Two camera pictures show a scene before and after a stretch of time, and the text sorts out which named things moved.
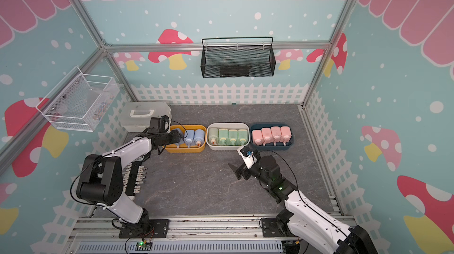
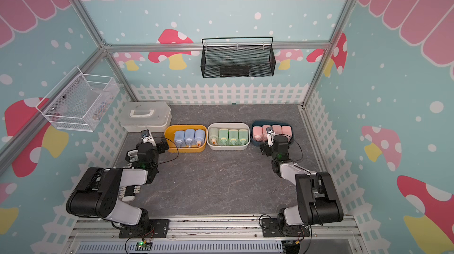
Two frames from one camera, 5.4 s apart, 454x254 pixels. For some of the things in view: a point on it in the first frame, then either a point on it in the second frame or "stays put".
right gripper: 238,171 -> 265,149
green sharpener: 223,137 stays put
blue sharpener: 188,140 stays put
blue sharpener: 199,136 stays put
